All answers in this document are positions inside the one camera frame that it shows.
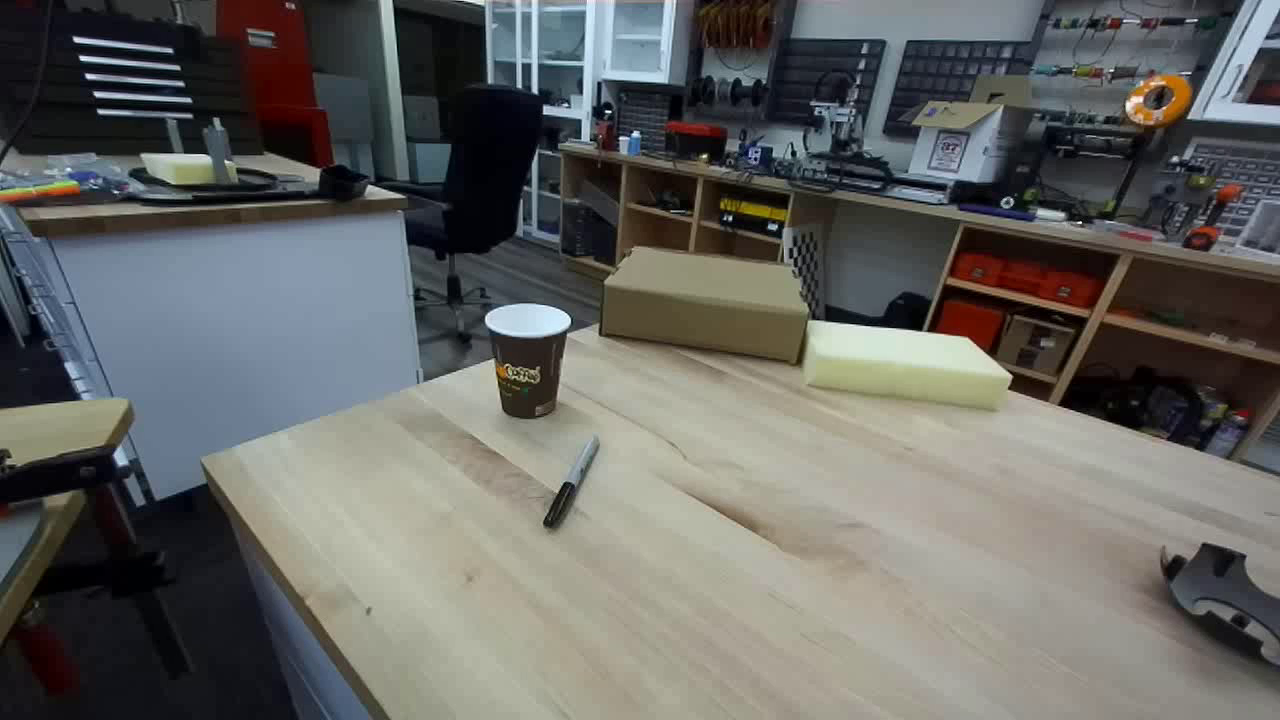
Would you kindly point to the grey black marker pen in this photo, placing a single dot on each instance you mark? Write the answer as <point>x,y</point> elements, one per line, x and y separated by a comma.
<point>570,484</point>

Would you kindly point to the brown cardboard box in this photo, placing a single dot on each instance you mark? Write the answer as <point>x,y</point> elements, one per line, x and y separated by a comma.
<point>707,300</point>

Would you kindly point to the yellow foam block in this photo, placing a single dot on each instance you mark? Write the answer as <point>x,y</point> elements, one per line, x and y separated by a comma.
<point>904,366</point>

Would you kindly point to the black office chair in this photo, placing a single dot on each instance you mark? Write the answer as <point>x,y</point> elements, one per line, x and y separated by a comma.
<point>494,140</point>

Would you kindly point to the red storage bins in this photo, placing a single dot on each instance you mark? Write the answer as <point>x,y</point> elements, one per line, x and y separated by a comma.
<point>985,290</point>

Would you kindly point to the small white cardboard house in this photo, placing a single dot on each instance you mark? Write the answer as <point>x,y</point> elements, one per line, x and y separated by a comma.
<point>958,140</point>

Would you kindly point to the white side counter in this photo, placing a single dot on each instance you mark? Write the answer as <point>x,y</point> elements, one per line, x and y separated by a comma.
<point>221,323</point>

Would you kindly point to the black round tray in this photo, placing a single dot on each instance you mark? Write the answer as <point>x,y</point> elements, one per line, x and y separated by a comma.
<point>203,184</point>

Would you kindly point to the wooden shelving workbench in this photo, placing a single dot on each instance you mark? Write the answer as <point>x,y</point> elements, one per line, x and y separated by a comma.
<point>1101,316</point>

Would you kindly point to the wooden stool with clamp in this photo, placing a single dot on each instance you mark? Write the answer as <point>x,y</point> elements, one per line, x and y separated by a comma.
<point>64,530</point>

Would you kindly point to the yellow tape roll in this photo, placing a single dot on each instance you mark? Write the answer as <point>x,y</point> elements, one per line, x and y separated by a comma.
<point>1163,101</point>

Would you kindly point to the black metal bracket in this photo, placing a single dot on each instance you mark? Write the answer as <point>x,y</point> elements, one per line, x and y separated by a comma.
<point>1217,592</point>

